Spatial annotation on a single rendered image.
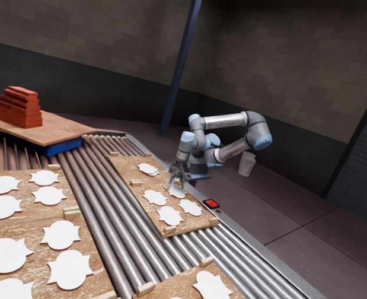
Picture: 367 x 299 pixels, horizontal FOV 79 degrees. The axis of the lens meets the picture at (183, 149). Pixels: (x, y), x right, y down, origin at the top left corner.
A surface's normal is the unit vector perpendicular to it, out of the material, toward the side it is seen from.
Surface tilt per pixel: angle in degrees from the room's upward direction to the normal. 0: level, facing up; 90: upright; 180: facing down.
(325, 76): 90
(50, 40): 90
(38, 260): 0
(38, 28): 90
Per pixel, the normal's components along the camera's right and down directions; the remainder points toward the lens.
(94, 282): 0.27, -0.92
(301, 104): -0.76, -0.01
